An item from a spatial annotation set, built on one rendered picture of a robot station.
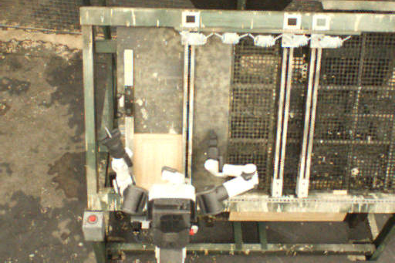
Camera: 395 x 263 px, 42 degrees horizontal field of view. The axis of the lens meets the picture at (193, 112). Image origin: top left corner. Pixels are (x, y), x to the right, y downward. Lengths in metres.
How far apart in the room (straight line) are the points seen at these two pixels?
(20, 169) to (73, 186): 0.52
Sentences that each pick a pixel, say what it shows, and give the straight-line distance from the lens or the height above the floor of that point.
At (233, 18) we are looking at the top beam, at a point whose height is 1.91.
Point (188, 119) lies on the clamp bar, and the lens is 3.21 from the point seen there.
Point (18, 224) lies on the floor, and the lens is 4.48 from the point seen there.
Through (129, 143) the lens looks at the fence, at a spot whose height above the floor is 1.20.
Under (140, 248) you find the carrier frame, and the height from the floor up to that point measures 0.18.
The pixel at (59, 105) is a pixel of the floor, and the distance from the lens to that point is 5.18.
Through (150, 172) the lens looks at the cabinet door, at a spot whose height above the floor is 1.01.
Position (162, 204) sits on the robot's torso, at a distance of 2.78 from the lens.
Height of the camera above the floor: 3.79
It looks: 49 degrees down
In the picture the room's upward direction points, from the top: 4 degrees clockwise
